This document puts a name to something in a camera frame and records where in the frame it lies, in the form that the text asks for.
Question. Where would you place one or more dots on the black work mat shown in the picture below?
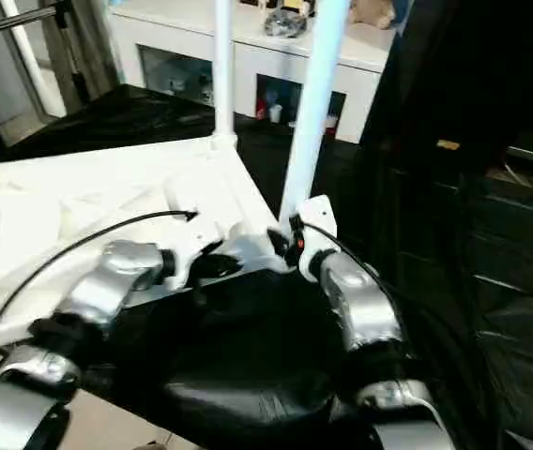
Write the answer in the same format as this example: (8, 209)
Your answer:
(388, 281)

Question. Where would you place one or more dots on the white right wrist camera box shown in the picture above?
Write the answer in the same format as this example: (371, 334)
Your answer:
(318, 230)

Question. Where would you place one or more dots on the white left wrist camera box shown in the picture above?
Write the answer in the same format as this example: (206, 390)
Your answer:
(191, 244)

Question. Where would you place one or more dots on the white glass-door cabinet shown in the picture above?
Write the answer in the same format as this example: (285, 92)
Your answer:
(182, 47)

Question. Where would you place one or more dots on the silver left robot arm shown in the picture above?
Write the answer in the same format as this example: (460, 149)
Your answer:
(88, 319)

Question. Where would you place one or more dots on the white plastic table leg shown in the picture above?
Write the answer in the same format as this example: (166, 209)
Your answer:
(313, 103)
(222, 66)

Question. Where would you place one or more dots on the white plastic table top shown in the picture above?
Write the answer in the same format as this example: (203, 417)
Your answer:
(88, 206)

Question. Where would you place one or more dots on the grey metal rack frame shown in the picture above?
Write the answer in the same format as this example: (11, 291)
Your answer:
(22, 47)

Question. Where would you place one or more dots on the grey crumpled bundle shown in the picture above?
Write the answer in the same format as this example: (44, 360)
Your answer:
(285, 21)

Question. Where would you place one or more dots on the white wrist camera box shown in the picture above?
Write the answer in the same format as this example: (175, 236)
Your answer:
(191, 244)
(318, 230)

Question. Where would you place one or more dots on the small yellow label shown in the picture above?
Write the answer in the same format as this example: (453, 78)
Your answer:
(448, 144)

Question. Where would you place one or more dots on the brown plush bear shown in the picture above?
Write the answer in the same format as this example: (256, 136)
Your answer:
(374, 9)

